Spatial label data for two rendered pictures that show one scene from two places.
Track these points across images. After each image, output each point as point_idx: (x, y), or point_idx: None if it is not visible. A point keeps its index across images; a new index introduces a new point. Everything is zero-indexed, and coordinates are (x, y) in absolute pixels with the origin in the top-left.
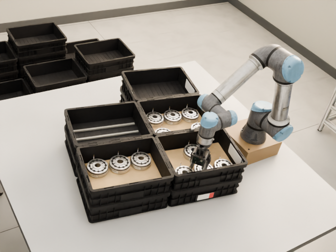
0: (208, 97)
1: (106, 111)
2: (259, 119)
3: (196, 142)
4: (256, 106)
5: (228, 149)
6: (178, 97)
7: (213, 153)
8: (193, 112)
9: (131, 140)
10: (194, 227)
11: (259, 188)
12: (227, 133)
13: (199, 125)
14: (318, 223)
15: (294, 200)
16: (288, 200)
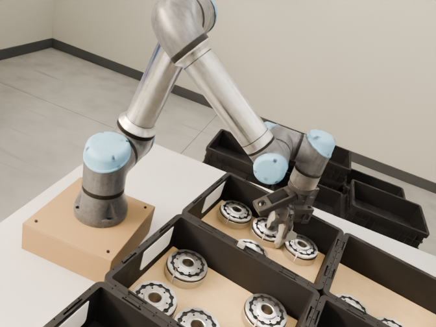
0: (279, 149)
1: None
2: (133, 159)
3: (311, 193)
4: (126, 150)
5: (203, 209)
6: (164, 313)
7: None
8: (151, 291)
9: (374, 317)
10: None
11: (174, 207)
12: (194, 201)
13: (183, 265)
14: (175, 158)
15: (161, 177)
16: (166, 181)
